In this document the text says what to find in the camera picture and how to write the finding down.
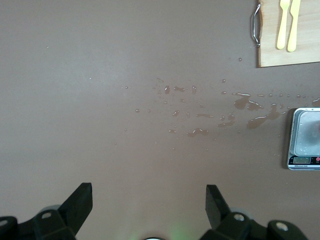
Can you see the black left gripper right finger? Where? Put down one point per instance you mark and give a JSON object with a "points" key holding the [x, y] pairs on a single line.
{"points": [[220, 215]]}

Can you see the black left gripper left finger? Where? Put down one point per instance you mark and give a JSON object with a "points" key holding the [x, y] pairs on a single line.
{"points": [[72, 212]]}

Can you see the silver digital kitchen scale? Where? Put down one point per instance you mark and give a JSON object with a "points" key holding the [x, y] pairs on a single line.
{"points": [[303, 140]]}

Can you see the wooden cutting board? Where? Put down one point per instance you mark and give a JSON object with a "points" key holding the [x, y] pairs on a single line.
{"points": [[268, 37]]}

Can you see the yellow plastic fork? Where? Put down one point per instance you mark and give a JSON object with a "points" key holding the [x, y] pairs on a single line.
{"points": [[282, 30]]}

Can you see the yellow plastic knife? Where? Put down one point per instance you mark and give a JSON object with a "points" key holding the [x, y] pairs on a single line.
{"points": [[292, 32]]}

